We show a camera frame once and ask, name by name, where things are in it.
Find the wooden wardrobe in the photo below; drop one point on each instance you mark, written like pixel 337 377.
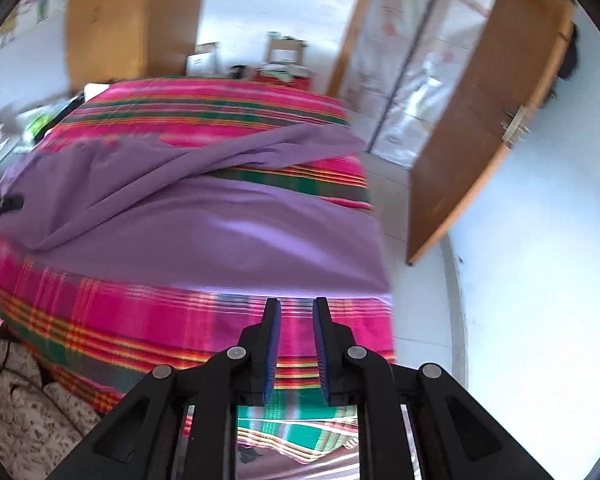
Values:
pixel 130 15

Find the clear plastic door curtain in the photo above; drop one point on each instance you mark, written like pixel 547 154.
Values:
pixel 430 85

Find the red box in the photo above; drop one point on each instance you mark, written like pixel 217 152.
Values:
pixel 285 79

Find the white open box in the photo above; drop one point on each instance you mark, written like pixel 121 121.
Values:
pixel 203 62

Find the purple fleece sweater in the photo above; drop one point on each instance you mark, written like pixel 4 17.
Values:
pixel 230 230

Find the cardboard box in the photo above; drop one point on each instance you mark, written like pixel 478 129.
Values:
pixel 285 50

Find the small black object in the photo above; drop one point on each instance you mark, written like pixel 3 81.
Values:
pixel 238 72

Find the wooden door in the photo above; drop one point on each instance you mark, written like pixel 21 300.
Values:
pixel 480 125

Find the pink plaid bed sheet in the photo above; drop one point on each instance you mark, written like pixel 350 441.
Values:
pixel 155 320

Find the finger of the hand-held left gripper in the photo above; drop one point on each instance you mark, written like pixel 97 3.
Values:
pixel 2 205

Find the white paper sheet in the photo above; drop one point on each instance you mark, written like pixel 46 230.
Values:
pixel 95 91

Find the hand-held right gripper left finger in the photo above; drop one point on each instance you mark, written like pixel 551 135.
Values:
pixel 271 355

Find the cartoon couple wall sticker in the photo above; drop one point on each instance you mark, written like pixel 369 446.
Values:
pixel 35 5

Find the black pole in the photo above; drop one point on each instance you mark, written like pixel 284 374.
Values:
pixel 410 55

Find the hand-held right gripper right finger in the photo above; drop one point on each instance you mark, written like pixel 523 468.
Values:
pixel 321 355

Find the green tissue pack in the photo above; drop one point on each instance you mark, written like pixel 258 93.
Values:
pixel 45 120

